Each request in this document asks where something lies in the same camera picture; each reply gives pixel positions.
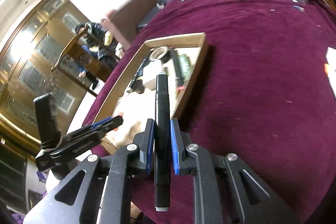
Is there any maroon velvet tablecloth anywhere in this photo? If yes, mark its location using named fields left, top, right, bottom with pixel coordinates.
left=84, top=0, right=335, bottom=223

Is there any brown armchair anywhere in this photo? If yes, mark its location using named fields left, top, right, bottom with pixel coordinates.
left=101, top=0, right=159, bottom=50

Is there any white small box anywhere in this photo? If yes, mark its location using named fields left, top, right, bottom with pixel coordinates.
left=326, top=47, right=336, bottom=68

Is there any white charger cube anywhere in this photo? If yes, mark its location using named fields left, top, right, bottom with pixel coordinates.
left=142, top=60, right=166, bottom=90

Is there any green lighter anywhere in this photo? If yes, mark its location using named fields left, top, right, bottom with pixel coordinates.
left=178, top=54, right=191, bottom=80

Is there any shallow cardboard tray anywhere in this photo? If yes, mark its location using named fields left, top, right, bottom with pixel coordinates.
left=94, top=33, right=209, bottom=154

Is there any black marker red cap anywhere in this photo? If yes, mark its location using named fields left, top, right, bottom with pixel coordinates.
left=169, top=47, right=184, bottom=90

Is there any long black marker pen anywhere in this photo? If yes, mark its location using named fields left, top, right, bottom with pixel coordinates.
left=154, top=73, right=171, bottom=212

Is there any wooden chair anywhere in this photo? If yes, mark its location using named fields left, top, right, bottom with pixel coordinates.
left=51, top=26, right=120, bottom=97

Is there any black electrical tape roll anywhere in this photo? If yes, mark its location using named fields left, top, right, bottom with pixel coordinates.
left=149, top=46, right=170, bottom=63

